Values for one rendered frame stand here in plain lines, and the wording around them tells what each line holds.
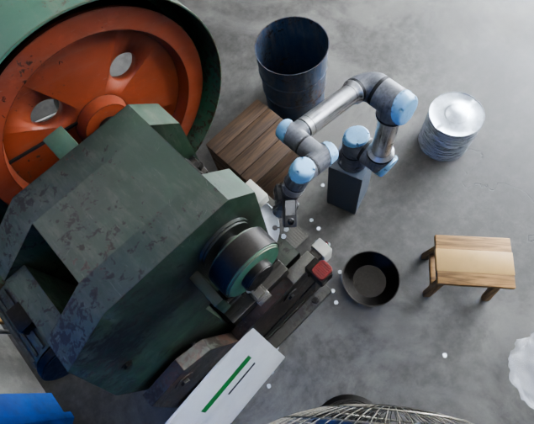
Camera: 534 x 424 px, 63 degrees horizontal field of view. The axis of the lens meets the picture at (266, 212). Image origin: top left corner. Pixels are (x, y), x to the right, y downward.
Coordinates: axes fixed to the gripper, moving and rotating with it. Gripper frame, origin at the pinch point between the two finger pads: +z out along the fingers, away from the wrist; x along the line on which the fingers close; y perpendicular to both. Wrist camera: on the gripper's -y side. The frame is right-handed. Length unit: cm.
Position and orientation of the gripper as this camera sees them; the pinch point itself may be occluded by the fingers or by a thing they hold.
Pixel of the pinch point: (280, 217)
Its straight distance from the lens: 163.5
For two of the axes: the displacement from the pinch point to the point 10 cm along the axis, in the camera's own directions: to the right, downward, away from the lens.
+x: -9.7, 0.4, -2.3
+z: -1.9, 4.0, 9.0
